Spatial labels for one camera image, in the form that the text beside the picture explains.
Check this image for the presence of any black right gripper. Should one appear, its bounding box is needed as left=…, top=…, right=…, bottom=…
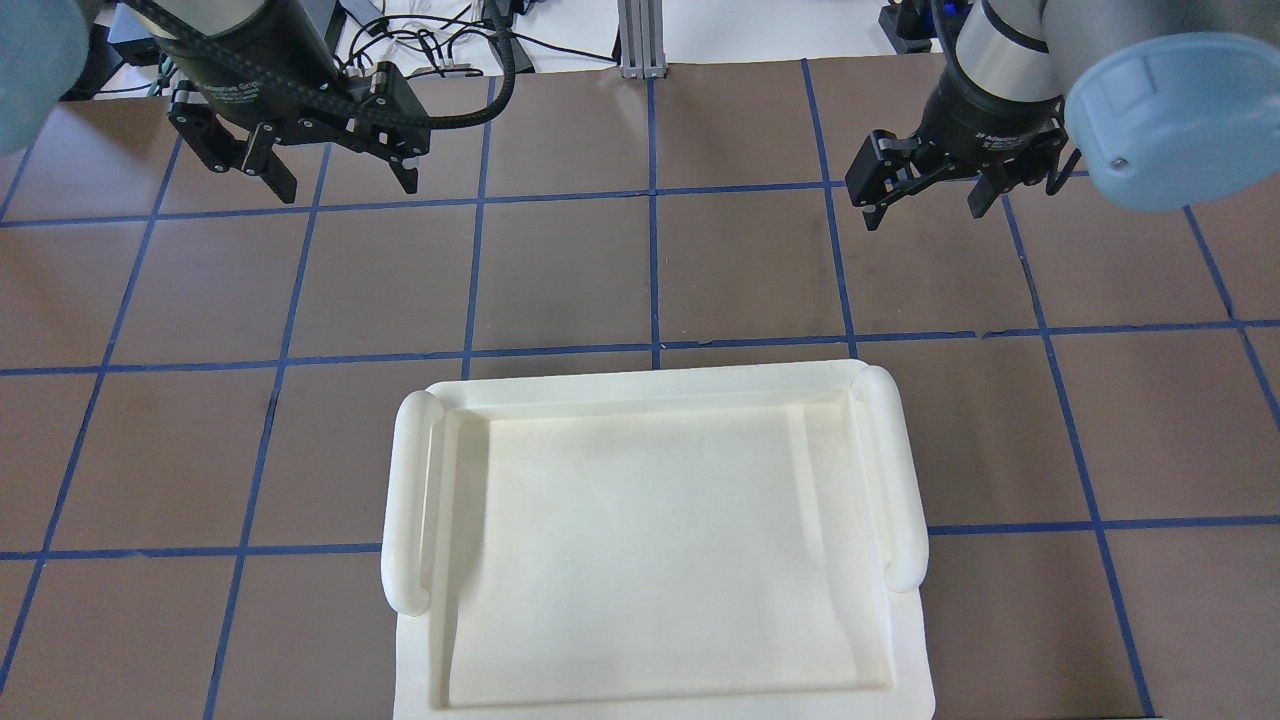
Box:
left=845, top=111, right=1082, bottom=232

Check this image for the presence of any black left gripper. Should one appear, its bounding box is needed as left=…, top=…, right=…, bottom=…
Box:
left=166, top=79, right=430, bottom=204

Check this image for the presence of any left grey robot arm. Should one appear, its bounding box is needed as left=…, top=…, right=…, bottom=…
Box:
left=3, top=1, right=430, bottom=202

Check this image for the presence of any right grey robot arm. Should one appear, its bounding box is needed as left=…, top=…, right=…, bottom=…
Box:
left=845, top=1, right=1279, bottom=231

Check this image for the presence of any white foam tray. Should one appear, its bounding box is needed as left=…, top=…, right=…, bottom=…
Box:
left=381, top=359, right=936, bottom=719

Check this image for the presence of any aluminium frame post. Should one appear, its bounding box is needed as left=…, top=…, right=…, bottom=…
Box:
left=617, top=0, right=669, bottom=79

